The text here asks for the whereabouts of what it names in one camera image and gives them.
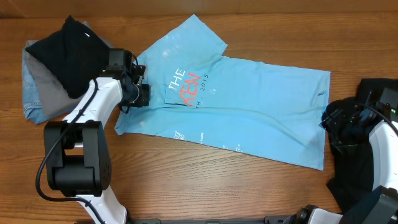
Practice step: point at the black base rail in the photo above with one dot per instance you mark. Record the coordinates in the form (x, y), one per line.
(211, 221)

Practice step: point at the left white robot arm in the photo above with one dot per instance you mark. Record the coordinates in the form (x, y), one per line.
(77, 160)

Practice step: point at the folded black garment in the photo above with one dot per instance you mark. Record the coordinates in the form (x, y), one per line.
(74, 54)

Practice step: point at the folded blue jeans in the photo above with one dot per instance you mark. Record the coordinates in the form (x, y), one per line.
(31, 93)

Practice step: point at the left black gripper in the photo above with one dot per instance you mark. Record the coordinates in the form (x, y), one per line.
(143, 98)

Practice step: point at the folded grey garment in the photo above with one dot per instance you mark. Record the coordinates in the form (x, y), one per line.
(63, 64)

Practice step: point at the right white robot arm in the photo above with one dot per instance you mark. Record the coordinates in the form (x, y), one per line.
(380, 206)

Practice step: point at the light blue printed t-shirt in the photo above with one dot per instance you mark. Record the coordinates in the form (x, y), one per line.
(199, 95)

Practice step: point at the black garment pile right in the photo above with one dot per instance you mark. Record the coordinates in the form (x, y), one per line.
(354, 166)

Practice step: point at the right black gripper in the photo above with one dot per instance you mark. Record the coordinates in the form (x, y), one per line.
(333, 122)

